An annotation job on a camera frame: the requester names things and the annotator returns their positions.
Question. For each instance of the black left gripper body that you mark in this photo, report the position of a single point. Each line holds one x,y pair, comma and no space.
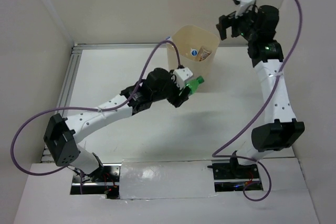
170,89

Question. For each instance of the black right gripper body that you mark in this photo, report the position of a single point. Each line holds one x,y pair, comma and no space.
247,29

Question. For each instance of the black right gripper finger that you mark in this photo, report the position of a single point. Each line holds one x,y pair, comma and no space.
224,22
233,24

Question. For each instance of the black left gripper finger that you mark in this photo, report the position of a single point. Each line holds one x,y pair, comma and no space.
179,100
185,93

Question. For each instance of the green plastic bottle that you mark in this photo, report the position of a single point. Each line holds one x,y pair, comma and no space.
194,84

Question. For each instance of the clear bottle blue-white cap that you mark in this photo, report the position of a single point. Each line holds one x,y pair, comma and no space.
193,52

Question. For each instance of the red cap label bottle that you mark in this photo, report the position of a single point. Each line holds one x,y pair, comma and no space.
203,53

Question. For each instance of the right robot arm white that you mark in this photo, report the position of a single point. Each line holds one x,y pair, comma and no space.
281,128

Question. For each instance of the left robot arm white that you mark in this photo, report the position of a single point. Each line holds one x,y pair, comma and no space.
63,135

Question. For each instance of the beige plastic bin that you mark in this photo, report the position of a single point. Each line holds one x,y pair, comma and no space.
192,37

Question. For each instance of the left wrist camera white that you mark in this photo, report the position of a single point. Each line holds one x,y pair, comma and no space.
181,76

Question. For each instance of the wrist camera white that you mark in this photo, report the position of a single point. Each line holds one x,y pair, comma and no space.
181,76
242,6

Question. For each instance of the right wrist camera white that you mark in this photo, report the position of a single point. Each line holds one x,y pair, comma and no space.
242,6

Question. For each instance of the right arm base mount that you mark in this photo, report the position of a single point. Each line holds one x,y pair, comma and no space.
231,176

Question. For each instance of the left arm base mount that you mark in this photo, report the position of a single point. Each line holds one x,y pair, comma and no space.
107,184

